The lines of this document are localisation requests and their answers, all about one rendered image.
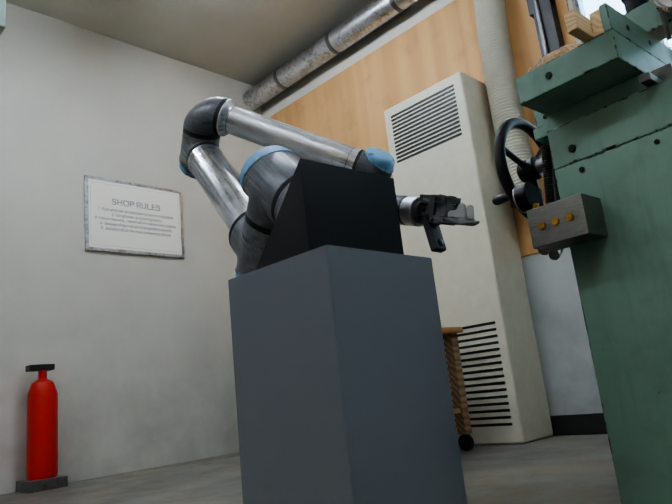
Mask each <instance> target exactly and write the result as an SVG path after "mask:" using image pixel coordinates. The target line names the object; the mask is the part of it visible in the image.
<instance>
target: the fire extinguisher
mask: <svg viewBox="0 0 672 504"><path fill-rule="evenodd" d="M54 369H55V364H36V365H28V366H26V370H25V371H26V372H38V379H37V380H36V381H35V382H33V383H32V384H31V386H30V389H29V392H28V395H27V439H26V478H27V479H26V480H20V481H16V492H22V493H34V492H39V491H45V490H50V489H56V488H61V487H67V486H68V476H65V475H57V474H58V393H57V390H56V387H55V384H54V382H53V381H51V380H49V379H47V371H51V370H54Z"/></svg>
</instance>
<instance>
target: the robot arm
mask: <svg viewBox="0 0 672 504"><path fill-rule="evenodd" d="M228 134H231V135H233V136H236V137H239V138H242V139H245V140H247V141H250V142H253V143H256V144H259V145H261V146H264V147H263V148H262V149H260V150H257V151H256V152H254V153H253V154H252V155H251V156H250V157H249V158H248V159H247V160H246V161H245V163H244V165H243V167H242V169H241V173H240V175H239V174H238V173H237V171H236V170H235V169H234V167H233V166H232V165H231V164H230V162H229V161H228V160H227V158H226V157H225V156H224V154H223V152H222V151H221V149H220V148H219V143H220V137H221V136H222V137H224V136H226V135H228ZM300 158H301V159H306V160H311V161H315V162H320V163H325V164H329V165H334V166H338V167H343V168H348V169H352V170H357V171H362V172H366V173H371V174H376V175H380V176H385V177H389V178H391V176H392V173H393V172H394V165H395V159H394V157H393V156H392V155H391V154H390V153H388V152H386V151H384V150H382V149H378V148H375V147H369V148H367V149H366V150H363V149H357V148H355V147H352V146H349V145H346V144H343V143H340V142H337V141H334V140H332V139H329V138H326V137H323V136H320V135H317V134H314V133H311V132H308V131H306V130H303V129H300V128H297V127H294V126H291V125H288V124H285V123H283V122H280V121H277V120H274V119H271V118H268V117H265V116H262V115H259V114H257V113H254V112H251V111H248V110H245V109H242V108H239V107H237V105H236V102H235V101H234V100H232V99H229V98H226V97H211V98H208V99H206V100H203V101H201V102H199V103H198V104H196V105H195V106H194V107H193V108H192V109H191V110H190V111H189V112H188V114H187V115H186V117H185V120H184V123H183V133H182V142H181V151H180V155H179V167H180V169H181V171H182V172H183V173H184V174H185V175H186V176H189V177H190V178H193V179H196V180H197V181H198V183H199V184H200V186H201V187H202V189H203V190H204V192H205V193H206V195H207V197H208V198H209V200H210V201H211V203H212V204H213V206H214V207H215V209H216V210H217V212H218V214H219V215H220V217H221V218H222V220H223V221H224V223H225V224H226V226H227V227H228V229H229V234H228V240H229V243H230V246H231V248H232V249H233V251H234V253H235V254H236V256H237V265H236V268H235V277H238V276H241V275H243V274H246V273H249V272H252V271H254V270H256V269H257V266H258V264H259V261H260V259H261V256H262V254H263V251H264V249H265V246H266V244H267V241H268V238H269V236H270V233H271V231H272V228H273V226H274V223H275V221H276V218H277V216H278V213H279V211H280V208H281V205H282V203H283V200H284V198H285V195H286V193H287V190H288V188H289V185H290V183H291V180H292V178H293V175H294V172H295V170H296V167H297V165H298V162H299V160H300ZM396 200H397V207H398V215H399V222H400V225H407V226H416V227H420V226H424V230H425V233H426V236H427V240H428V243H429V246H430V249H431V251H432V252H438V253H442V252H444V251H446V245H445V242H444V239H443V236H442V233H441V230H440V227H439V225H441V224H442V225H450V226H455V225H462V226H475V225H477V224H479V222H480V221H475V219H474V207H473V205H468V206H467V208H466V205H465V204H464V203H461V198H457V197H455V196H446V195H442V194H439V195H435V194H431V195H426V194H420V196H404V195H396ZM454 204H456V205H454Z"/></svg>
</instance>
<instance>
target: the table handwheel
mask: <svg viewBox="0 0 672 504"><path fill-rule="evenodd" d="M514 128H516V129H520V130H522V131H524V132H525V133H527V134H528V135H529V136H530V137H531V138H532V139H533V140H534V142H535V143H536V144H537V146H538V147H539V150H538V152H537V154H536V155H535V157H531V158H529V159H526V160H524V161H523V160H522V159H520V158H519V157H518V156H516V155H515V154H514V153H512V152H511V151H510V150H509V149H508V148H506V147H505V146H506V139H507V135H508V133H509V132H510V130H512V129H514ZM534 129H536V127H535V126H534V125H533V124H531V123H530V122H528V121H527V120H525V119H522V118H510V119H507V120H506V121H504V122H503V123H502V124H501V125H500V127H499V128H498V130H497V133H496V136H495V140H494V158H495V165H496V169H497V173H498V176H499V179H500V182H501V185H502V187H503V189H504V191H505V193H506V195H507V197H508V198H509V200H510V201H511V203H512V204H513V206H514V207H515V208H516V209H517V207H516V206H515V204H514V201H513V196H512V191H513V188H514V187H515V185H514V182H513V180H512V178H511V175H510V172H509V169H508V165H507V160H506V156H507V157H508V158H510V159H511V160H512V161H513V162H515V163H516V164H517V175H518V177H519V179H520V180H521V181H522V182H524V183H525V182H531V183H533V184H534V185H535V186H536V187H537V189H538V191H539V194H540V198H541V203H540V206H543V205H544V203H543V200H542V197H541V193H540V190H539V186H538V182H537V180H538V179H541V178H542V177H543V168H542V167H543V166H542V158H541V157H542V156H541V155H542V154H541V144H540V142H537V141H535V138H534V133H533V130H534ZM540 206H539V207H540ZM517 210H518V209H517ZM518 211H519V210H518ZM519 213H521V214H522V215H523V216H524V217H525V218H527V213H522V212H520V211H519ZM527 219H528V218H527Z"/></svg>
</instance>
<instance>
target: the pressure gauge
mask: <svg viewBox="0 0 672 504"><path fill-rule="evenodd" d="M512 196H513V201H514V204H515V206H516V207H517V209H518V210H519V211H520V212H522V213H526V211H528V210H531V209H534V208H537V207H539V206H540V203H541V198H540V194H539V191H538V189H537V187H536V186H535V185H534V184H533V183H531V182H525V183H523V184H520V185H516V186H515V187H514V188H513V191H512Z"/></svg>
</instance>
